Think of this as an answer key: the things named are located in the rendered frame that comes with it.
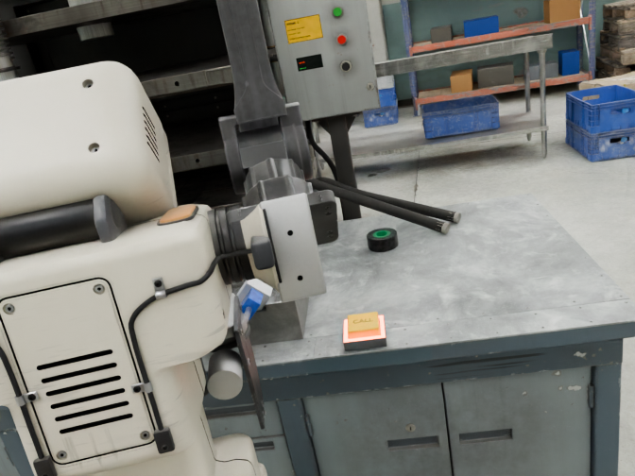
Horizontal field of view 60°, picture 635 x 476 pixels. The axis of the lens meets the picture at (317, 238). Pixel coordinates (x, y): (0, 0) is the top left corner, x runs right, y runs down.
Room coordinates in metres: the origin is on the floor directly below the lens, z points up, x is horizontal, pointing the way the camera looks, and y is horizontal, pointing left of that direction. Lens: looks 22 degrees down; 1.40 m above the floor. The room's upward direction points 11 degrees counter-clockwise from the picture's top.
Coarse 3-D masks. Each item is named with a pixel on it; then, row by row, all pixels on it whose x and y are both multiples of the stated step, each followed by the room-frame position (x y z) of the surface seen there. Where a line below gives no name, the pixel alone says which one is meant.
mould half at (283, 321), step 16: (240, 288) 1.06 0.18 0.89; (272, 288) 1.03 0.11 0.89; (272, 304) 0.96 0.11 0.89; (288, 304) 0.96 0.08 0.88; (304, 304) 1.05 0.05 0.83; (256, 320) 0.97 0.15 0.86; (272, 320) 0.96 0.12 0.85; (288, 320) 0.96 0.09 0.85; (304, 320) 1.01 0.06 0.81; (256, 336) 0.97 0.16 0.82; (272, 336) 0.96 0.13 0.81; (288, 336) 0.96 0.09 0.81
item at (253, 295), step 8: (248, 280) 0.98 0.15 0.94; (256, 280) 1.00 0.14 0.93; (248, 288) 0.98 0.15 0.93; (256, 288) 0.97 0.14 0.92; (264, 288) 0.99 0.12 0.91; (240, 296) 0.98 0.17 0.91; (248, 296) 0.95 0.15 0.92; (256, 296) 0.95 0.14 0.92; (264, 296) 0.97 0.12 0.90; (248, 304) 0.94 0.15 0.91; (256, 304) 0.93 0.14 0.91; (264, 304) 0.97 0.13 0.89; (248, 312) 0.92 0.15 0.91; (248, 320) 0.89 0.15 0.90
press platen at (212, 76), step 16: (272, 48) 2.37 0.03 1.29; (176, 64) 2.54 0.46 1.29; (192, 64) 2.27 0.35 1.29; (208, 64) 2.05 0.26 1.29; (224, 64) 1.87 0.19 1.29; (144, 80) 1.85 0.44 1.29; (160, 80) 1.82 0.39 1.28; (176, 80) 1.81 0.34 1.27; (192, 80) 1.80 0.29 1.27; (208, 80) 1.79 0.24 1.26; (224, 80) 1.74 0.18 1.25
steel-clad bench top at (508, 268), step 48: (336, 240) 1.43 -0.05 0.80; (432, 240) 1.31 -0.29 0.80; (480, 240) 1.25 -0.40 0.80; (528, 240) 1.20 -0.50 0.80; (336, 288) 1.14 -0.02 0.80; (384, 288) 1.10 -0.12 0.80; (432, 288) 1.06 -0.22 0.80; (480, 288) 1.02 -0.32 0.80; (528, 288) 0.98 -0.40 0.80; (576, 288) 0.95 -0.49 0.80; (336, 336) 0.94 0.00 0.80; (432, 336) 0.88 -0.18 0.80; (480, 336) 0.85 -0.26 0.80
